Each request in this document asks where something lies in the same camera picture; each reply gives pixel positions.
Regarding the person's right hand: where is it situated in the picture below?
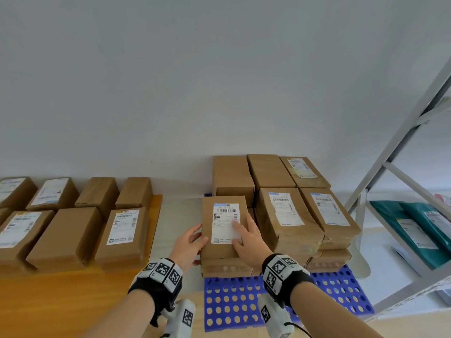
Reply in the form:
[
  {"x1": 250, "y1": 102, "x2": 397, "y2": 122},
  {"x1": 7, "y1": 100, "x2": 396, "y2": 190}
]
[{"x1": 231, "y1": 212, "x2": 274, "y2": 270}]

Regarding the person's left hand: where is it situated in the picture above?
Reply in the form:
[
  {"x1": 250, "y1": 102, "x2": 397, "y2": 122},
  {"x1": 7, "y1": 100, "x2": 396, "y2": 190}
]
[{"x1": 168, "y1": 224, "x2": 209, "y2": 268}]

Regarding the cardboard parcel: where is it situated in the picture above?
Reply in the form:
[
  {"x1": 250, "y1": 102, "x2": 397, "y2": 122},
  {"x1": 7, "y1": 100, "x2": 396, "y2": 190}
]
[
  {"x1": 25, "y1": 207, "x2": 103, "y2": 273},
  {"x1": 254, "y1": 188, "x2": 325, "y2": 259},
  {"x1": 200, "y1": 196, "x2": 251, "y2": 261}
]

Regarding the blue perforated plastic pallet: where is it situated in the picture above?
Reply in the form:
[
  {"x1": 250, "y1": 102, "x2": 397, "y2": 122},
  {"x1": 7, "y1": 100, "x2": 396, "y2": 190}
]
[{"x1": 203, "y1": 192, "x2": 375, "y2": 332}]

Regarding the wide plain brown parcel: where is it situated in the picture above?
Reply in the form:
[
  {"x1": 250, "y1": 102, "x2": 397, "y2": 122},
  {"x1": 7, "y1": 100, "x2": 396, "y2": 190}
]
[{"x1": 246, "y1": 154, "x2": 296, "y2": 194}]

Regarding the taped labelled brown parcel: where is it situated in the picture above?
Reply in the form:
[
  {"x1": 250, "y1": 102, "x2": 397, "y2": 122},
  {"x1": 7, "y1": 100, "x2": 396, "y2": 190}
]
[{"x1": 279, "y1": 156, "x2": 332, "y2": 190}]

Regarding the pile of brown cardboard parcels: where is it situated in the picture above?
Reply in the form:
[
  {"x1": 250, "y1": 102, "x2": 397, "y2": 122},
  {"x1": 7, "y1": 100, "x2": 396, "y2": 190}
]
[{"x1": 0, "y1": 177, "x2": 154, "y2": 226}]

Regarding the person's right forearm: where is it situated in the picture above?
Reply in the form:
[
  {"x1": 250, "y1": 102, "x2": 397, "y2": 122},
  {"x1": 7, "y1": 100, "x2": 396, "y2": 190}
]
[{"x1": 290, "y1": 282, "x2": 385, "y2": 338}]

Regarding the white low table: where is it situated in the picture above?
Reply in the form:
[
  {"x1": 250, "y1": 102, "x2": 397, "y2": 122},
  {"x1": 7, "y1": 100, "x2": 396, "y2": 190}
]
[{"x1": 148, "y1": 192, "x2": 371, "y2": 291}]

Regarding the black wristband with marker tags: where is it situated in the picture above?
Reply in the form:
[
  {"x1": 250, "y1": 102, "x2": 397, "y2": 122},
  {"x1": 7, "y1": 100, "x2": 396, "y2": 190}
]
[
  {"x1": 261, "y1": 253, "x2": 315, "y2": 308},
  {"x1": 127, "y1": 257, "x2": 184, "y2": 328}
]

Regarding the teal mailer bag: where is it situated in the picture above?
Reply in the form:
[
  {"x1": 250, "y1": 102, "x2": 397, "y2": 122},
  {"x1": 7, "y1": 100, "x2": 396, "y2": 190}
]
[
  {"x1": 400, "y1": 202, "x2": 451, "y2": 250},
  {"x1": 369, "y1": 200, "x2": 441, "y2": 270}
]

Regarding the orange wooden table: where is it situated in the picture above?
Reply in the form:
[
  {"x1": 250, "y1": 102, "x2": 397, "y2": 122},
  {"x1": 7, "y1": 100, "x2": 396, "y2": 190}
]
[{"x1": 0, "y1": 194, "x2": 163, "y2": 338}]

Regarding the grey metal shelf rack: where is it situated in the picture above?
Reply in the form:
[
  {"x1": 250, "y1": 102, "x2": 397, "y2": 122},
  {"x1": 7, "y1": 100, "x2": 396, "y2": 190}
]
[{"x1": 343, "y1": 56, "x2": 451, "y2": 321}]

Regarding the white marker-tagged wrist camera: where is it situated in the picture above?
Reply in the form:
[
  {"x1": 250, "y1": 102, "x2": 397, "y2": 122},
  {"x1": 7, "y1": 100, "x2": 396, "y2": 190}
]
[
  {"x1": 160, "y1": 299, "x2": 196, "y2": 338},
  {"x1": 257, "y1": 294, "x2": 293, "y2": 338}
]

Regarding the black camera cable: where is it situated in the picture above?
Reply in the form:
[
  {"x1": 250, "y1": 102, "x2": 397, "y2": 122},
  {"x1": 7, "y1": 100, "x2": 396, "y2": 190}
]
[{"x1": 283, "y1": 322, "x2": 312, "y2": 338}]

